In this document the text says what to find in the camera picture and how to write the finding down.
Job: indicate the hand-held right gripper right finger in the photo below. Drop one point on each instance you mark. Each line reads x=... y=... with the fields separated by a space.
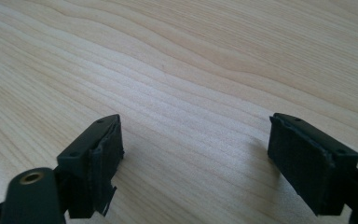
x=310 y=166

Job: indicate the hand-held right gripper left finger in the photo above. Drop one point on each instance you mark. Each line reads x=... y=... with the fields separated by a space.
x=88 y=161

